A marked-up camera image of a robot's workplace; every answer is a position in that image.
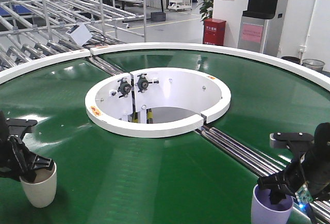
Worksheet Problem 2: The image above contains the white inner conveyor ring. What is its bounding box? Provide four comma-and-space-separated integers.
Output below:
85, 67, 232, 138

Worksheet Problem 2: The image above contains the black water dispenser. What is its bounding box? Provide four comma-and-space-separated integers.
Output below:
238, 0, 278, 53

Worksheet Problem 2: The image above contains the white outer conveyor rim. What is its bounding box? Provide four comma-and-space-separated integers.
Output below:
1, 42, 329, 90

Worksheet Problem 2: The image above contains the white control box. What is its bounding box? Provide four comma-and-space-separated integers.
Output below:
65, 22, 92, 46

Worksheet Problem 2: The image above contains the red fire extinguisher cabinet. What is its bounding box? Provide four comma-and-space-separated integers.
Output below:
203, 18, 226, 46

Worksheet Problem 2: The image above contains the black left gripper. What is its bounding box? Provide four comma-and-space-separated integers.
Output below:
1, 111, 54, 183

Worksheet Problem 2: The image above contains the wire mesh waste bin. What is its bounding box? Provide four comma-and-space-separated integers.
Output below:
302, 59, 325, 73

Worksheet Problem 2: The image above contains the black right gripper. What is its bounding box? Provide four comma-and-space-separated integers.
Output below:
257, 122, 329, 205

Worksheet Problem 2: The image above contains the green circular conveyor belt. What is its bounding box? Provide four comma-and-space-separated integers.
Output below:
1, 50, 329, 223

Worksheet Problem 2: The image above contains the metal roller rack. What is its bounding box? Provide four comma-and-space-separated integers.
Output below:
1, 0, 145, 71

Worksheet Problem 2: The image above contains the steel conveyor rollers front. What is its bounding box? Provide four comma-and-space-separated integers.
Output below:
197, 125, 329, 223

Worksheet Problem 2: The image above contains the green circuit board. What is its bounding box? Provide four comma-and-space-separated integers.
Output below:
295, 182, 314, 209

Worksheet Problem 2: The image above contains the lavender plastic cup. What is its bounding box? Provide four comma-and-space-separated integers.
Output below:
251, 185, 293, 224

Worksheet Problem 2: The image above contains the beige plastic cup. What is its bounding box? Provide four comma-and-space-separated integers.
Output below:
20, 163, 57, 208

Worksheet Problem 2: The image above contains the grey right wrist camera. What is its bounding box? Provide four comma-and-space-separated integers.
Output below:
270, 132, 314, 149

